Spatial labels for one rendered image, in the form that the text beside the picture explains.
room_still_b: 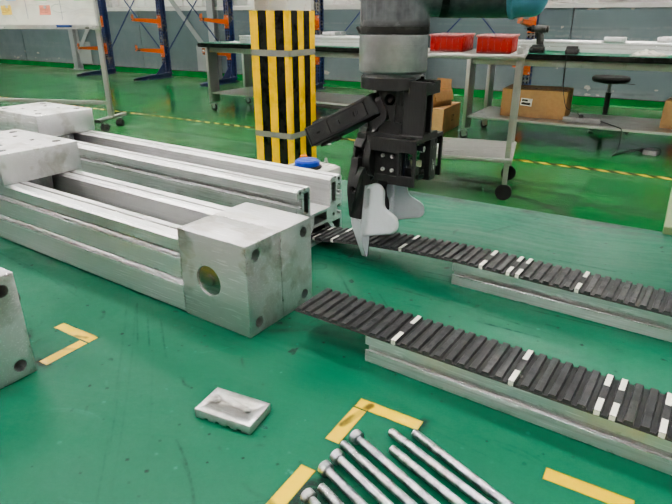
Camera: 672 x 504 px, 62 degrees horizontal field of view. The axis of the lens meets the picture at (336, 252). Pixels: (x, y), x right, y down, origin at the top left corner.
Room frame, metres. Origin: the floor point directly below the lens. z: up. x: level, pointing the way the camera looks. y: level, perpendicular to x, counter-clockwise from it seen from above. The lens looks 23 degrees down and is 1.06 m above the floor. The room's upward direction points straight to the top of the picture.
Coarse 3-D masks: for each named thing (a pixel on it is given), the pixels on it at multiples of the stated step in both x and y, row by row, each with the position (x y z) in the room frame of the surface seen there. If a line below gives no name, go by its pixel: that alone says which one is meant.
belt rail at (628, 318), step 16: (464, 272) 0.57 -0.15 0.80; (480, 272) 0.56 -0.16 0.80; (480, 288) 0.56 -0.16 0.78; (496, 288) 0.55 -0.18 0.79; (512, 288) 0.55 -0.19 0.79; (528, 288) 0.53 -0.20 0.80; (544, 288) 0.52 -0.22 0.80; (544, 304) 0.52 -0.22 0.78; (560, 304) 0.51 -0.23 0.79; (576, 304) 0.51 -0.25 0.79; (592, 304) 0.50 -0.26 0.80; (608, 304) 0.49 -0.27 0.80; (592, 320) 0.49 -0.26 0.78; (608, 320) 0.49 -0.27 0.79; (624, 320) 0.48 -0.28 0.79; (640, 320) 0.48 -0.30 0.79; (656, 320) 0.46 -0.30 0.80; (656, 336) 0.46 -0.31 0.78
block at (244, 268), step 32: (192, 224) 0.52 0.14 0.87; (224, 224) 0.52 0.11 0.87; (256, 224) 0.52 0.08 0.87; (288, 224) 0.52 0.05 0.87; (192, 256) 0.50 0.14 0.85; (224, 256) 0.48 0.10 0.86; (256, 256) 0.48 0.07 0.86; (288, 256) 0.51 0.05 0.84; (192, 288) 0.50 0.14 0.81; (224, 288) 0.48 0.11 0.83; (256, 288) 0.47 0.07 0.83; (288, 288) 0.51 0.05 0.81; (224, 320) 0.48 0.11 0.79; (256, 320) 0.48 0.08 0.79
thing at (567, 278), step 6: (564, 270) 0.54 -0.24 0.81; (570, 270) 0.55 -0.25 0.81; (576, 270) 0.54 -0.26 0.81; (558, 276) 0.53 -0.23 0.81; (564, 276) 0.53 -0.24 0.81; (570, 276) 0.53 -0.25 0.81; (576, 276) 0.53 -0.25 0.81; (552, 282) 0.52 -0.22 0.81; (558, 282) 0.51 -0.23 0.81; (564, 282) 0.52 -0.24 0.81; (570, 282) 0.51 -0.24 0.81; (558, 288) 0.51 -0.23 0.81; (564, 288) 0.51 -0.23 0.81; (570, 288) 0.51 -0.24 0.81
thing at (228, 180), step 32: (96, 160) 0.92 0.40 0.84; (128, 160) 0.86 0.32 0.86; (160, 160) 0.83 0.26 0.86; (192, 160) 0.88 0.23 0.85; (224, 160) 0.84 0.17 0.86; (256, 160) 0.83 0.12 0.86; (192, 192) 0.78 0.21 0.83; (224, 192) 0.74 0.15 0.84; (256, 192) 0.71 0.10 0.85; (288, 192) 0.68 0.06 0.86; (320, 192) 0.74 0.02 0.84; (320, 224) 0.71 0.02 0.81
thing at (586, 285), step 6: (582, 276) 0.53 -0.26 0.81; (588, 276) 0.53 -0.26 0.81; (594, 276) 0.53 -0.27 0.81; (600, 276) 0.53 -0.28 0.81; (576, 282) 0.52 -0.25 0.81; (582, 282) 0.51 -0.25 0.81; (588, 282) 0.52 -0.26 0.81; (594, 282) 0.51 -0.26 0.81; (576, 288) 0.50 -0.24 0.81; (582, 288) 0.51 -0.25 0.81; (588, 288) 0.50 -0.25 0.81; (594, 288) 0.51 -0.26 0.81; (582, 294) 0.50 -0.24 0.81; (588, 294) 0.49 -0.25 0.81
